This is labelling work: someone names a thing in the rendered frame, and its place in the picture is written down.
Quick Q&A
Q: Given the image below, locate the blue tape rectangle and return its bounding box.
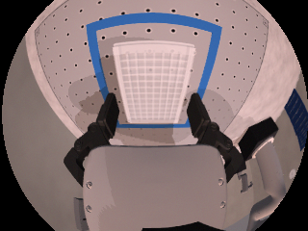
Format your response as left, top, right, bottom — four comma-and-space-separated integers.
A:
86, 13, 222, 128

